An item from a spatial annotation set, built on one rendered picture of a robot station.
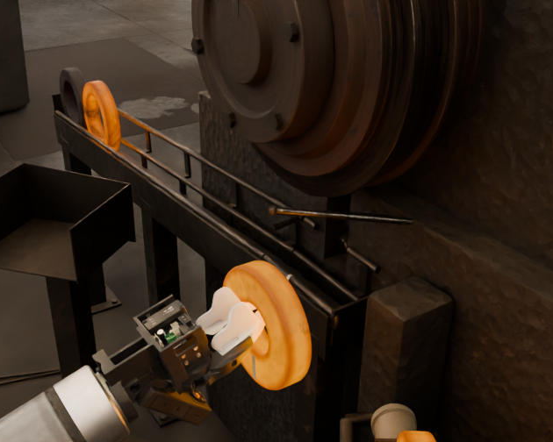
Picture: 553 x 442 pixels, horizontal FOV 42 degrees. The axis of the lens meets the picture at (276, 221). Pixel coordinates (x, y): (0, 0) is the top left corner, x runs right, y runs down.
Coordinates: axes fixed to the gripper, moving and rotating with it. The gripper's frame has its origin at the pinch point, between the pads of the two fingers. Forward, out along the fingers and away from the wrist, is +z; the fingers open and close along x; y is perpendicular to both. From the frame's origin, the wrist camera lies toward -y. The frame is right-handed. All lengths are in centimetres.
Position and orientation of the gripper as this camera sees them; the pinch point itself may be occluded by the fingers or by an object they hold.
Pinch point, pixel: (263, 311)
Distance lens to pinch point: 89.0
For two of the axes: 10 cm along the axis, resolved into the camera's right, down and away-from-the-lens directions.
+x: -5.6, -4.2, 7.2
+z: 8.0, -4.9, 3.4
